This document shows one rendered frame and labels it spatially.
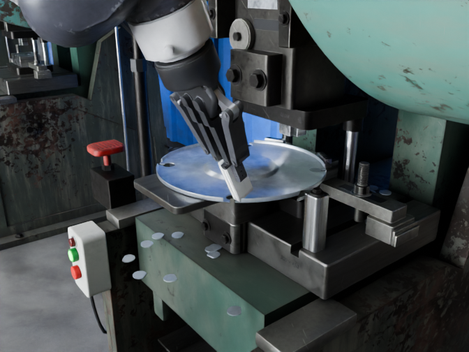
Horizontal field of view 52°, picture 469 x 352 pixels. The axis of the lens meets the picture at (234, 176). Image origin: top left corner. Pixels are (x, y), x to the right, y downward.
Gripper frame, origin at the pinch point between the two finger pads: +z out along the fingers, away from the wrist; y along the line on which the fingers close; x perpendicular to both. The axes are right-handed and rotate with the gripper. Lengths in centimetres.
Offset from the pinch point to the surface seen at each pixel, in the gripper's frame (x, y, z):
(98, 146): -3.7, -43.1, 4.9
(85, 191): 9, -161, 78
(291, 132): 18.5, -8.3, 7.6
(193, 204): -6.3, -3.6, 1.6
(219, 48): 123, -181, 68
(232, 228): -1.2, -5.9, 12.7
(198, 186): -2.6, -7.8, 3.0
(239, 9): 21.8, -16.0, -13.7
